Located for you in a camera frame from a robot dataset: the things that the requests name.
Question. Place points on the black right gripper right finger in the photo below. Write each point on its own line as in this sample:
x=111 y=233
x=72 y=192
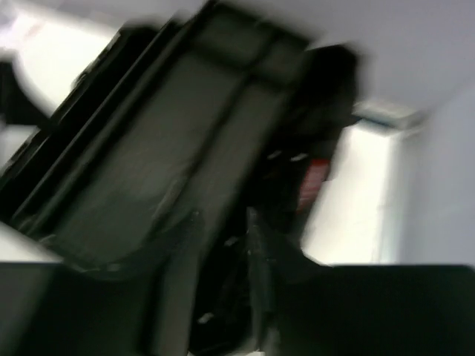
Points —
x=300 y=307

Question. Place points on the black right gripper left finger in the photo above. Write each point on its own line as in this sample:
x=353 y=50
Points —
x=47 y=308

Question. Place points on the black plastic toolbox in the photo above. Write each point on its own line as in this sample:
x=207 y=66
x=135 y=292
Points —
x=217 y=115

